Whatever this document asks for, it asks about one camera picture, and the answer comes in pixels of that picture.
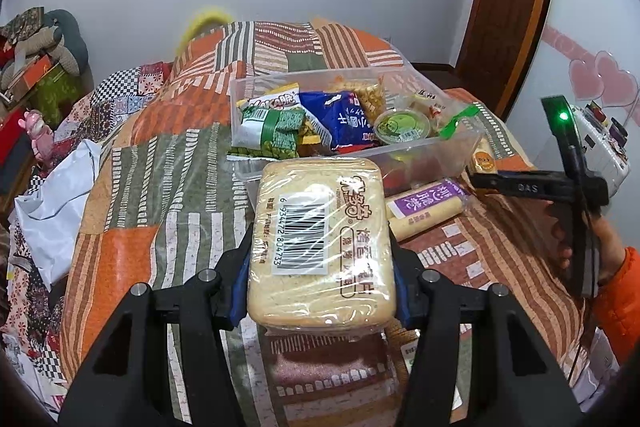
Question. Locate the orange crunchy snack bag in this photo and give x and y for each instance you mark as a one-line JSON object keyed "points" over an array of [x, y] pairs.
{"points": [[360, 94]]}

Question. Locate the red box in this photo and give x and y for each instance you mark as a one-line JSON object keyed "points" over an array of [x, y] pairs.
{"points": [[15, 147]]}

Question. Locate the pale yellow snack pack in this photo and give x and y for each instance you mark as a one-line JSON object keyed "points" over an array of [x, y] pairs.
{"points": [[485, 162]]}

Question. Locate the orange cardboard box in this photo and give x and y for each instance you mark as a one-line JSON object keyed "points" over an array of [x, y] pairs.
{"points": [[30, 74]]}

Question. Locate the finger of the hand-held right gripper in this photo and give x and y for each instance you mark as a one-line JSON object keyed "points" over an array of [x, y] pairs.
{"points": [[487, 182]]}

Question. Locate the green patterned box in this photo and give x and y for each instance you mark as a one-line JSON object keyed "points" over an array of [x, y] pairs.
{"points": [[55, 94]]}

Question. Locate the long roll pack purple label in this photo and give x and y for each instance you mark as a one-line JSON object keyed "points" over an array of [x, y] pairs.
{"points": [[425, 207]]}

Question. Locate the pink plush toy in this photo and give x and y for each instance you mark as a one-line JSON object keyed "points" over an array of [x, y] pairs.
{"points": [[37, 139]]}

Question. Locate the clear zip bag green edges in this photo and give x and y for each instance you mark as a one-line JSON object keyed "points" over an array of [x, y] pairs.
{"points": [[457, 122]]}

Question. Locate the beige bread pack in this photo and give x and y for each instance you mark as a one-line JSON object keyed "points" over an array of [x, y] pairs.
{"points": [[320, 247]]}

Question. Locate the clear plastic storage container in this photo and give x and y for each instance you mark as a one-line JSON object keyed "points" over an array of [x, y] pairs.
{"points": [[450, 157]]}

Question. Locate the green round snack cup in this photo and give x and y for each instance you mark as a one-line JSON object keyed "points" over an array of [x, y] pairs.
{"points": [[402, 126]]}

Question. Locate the person's right forearm orange sleeve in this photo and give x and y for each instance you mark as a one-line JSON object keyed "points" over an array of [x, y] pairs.
{"points": [[620, 307]]}

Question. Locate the yellow fuzzy hoop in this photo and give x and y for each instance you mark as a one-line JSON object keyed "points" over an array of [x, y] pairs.
{"points": [[205, 18]]}

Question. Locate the wooden wardrobe with white doors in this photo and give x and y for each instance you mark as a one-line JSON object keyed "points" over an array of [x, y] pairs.
{"points": [[590, 17]]}

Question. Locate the blue snack bag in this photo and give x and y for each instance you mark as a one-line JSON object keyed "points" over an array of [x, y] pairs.
{"points": [[340, 117]]}

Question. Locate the white plastic bag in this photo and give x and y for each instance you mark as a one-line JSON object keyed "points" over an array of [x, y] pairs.
{"points": [[55, 207]]}

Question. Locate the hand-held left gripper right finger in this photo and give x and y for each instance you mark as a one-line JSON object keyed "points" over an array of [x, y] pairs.
{"points": [[402, 294]]}

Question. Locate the white red snack packet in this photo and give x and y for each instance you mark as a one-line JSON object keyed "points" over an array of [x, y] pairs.
{"points": [[430, 107]]}

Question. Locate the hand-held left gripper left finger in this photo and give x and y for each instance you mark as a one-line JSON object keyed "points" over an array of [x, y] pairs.
{"points": [[241, 287]]}

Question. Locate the green white snack packet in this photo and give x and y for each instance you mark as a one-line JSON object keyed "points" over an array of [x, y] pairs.
{"points": [[270, 127]]}

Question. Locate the person's right hand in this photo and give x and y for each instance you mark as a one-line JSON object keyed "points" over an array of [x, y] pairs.
{"points": [[560, 237]]}

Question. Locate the dark patterned cloth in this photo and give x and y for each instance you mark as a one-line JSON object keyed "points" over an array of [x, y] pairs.
{"points": [[22, 23]]}

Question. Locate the checkered floral quilt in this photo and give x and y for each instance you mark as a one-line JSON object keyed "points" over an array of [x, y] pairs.
{"points": [[125, 97]]}

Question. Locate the white box with coloured jars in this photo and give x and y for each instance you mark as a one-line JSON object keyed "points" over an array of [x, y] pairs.
{"points": [[605, 147]]}

